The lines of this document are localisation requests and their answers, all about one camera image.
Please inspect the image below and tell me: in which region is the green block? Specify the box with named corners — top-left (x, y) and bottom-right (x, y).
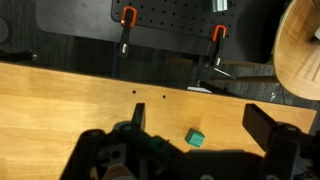
top-left (184, 127), bottom-right (206, 149)

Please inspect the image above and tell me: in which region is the white metal bracket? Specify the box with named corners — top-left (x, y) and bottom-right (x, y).
top-left (186, 84), bottom-right (214, 94)

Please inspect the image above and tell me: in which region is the black perforated board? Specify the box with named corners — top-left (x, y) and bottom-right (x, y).
top-left (110, 0), bottom-right (241, 56)

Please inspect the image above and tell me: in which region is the orange black bar clamp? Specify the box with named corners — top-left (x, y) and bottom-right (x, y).
top-left (118, 5), bottom-right (138, 58)
top-left (208, 24), bottom-right (228, 68)

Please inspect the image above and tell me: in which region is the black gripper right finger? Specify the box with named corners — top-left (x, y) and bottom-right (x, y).
top-left (242, 103), bottom-right (320, 180)

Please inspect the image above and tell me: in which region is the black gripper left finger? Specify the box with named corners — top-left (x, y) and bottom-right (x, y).
top-left (59, 102), bottom-right (188, 180)

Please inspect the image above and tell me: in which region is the aluminium extrusion piece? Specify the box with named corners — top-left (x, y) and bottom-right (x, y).
top-left (212, 0), bottom-right (228, 13)

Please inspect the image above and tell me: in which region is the wooden chair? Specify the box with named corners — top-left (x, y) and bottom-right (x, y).
top-left (272, 0), bottom-right (320, 102)

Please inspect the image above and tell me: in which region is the thin metal rod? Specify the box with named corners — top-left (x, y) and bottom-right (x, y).
top-left (213, 67), bottom-right (237, 80)

